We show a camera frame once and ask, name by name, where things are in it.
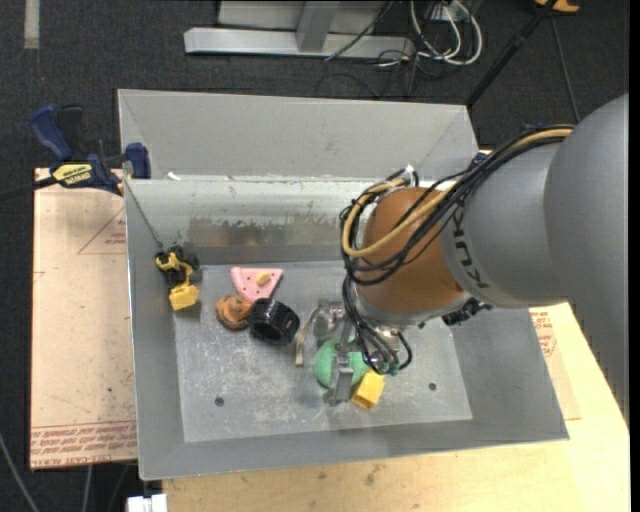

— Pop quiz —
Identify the brown cardboard board, red print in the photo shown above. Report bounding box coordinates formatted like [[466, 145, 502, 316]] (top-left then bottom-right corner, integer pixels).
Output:
[[29, 167, 584, 471]]

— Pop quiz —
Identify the black ring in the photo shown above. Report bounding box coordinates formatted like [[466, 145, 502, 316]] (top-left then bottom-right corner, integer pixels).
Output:
[[247, 297, 302, 347]]

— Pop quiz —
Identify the yellow block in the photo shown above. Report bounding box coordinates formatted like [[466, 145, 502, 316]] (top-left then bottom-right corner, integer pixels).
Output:
[[168, 283, 202, 313], [350, 370, 387, 412]]

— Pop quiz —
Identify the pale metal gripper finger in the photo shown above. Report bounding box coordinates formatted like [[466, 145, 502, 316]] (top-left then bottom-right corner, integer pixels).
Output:
[[293, 299, 346, 369], [324, 351, 359, 406]]

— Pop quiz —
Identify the grey metal bin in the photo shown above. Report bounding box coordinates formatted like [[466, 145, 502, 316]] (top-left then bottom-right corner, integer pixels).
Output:
[[117, 88, 571, 482]]

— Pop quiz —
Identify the brown toy cookie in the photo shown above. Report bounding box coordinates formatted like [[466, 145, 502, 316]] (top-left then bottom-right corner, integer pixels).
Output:
[[214, 293, 254, 332]]

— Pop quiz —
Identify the yellow and black toy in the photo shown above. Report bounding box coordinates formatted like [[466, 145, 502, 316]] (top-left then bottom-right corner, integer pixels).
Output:
[[153, 244, 202, 289]]

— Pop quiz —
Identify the pink triangular toy slice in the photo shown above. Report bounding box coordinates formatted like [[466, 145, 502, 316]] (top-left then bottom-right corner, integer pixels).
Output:
[[229, 265, 285, 304]]

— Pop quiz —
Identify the green ball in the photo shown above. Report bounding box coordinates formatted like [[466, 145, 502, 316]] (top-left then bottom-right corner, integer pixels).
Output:
[[312, 337, 371, 391]]

